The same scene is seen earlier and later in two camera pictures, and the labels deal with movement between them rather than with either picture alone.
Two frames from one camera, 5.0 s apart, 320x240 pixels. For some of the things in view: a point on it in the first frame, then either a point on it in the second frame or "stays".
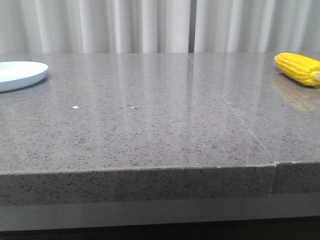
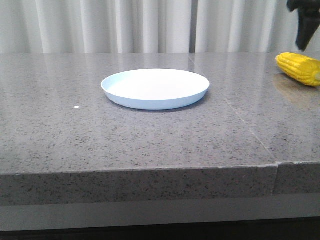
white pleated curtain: x=159 y=26 stays
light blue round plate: x=15 y=75 -> x=152 y=89
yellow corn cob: x=303 y=69 stays
